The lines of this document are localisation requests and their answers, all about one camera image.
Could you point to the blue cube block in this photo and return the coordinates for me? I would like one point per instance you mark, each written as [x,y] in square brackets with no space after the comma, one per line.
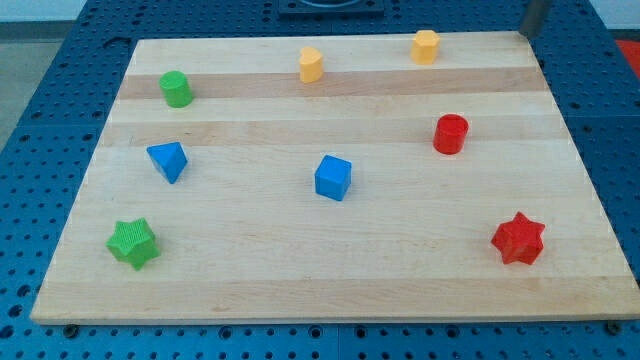
[333,177]

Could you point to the wooden board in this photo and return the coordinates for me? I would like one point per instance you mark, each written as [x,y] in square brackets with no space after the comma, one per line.
[244,238]

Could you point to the yellow heart block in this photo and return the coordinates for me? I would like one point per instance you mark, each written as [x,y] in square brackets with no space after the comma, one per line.
[310,65]

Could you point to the red cylinder block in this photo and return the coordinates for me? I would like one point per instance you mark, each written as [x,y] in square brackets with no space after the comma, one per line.
[450,134]

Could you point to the blue triangle block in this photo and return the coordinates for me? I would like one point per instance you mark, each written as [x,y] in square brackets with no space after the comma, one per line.
[169,159]

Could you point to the yellow hexagon block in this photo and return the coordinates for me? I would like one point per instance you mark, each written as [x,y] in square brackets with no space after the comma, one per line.
[425,47]

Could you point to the green cylinder block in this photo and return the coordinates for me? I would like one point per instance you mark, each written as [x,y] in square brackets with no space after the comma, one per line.
[175,88]

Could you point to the green star block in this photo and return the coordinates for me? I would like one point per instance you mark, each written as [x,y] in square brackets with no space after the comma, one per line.
[133,243]

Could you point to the red star block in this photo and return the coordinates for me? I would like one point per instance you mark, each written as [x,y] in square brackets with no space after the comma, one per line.
[519,240]

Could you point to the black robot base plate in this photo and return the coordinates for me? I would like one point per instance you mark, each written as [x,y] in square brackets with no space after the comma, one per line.
[328,8]

